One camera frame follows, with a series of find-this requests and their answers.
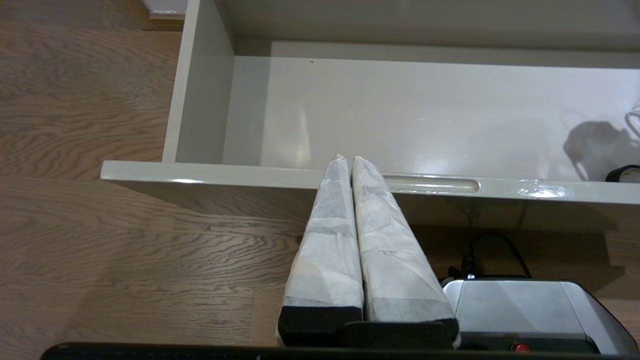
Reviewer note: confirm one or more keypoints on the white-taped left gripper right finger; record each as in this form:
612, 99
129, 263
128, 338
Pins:
395, 270

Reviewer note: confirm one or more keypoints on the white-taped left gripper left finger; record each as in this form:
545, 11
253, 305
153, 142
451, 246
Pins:
330, 260

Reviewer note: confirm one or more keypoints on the glossy white wide drawer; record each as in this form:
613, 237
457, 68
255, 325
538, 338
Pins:
400, 110

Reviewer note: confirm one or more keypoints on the silver robot base housing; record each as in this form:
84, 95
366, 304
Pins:
525, 310

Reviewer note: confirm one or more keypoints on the white slippers in plastic bag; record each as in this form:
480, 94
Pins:
634, 117

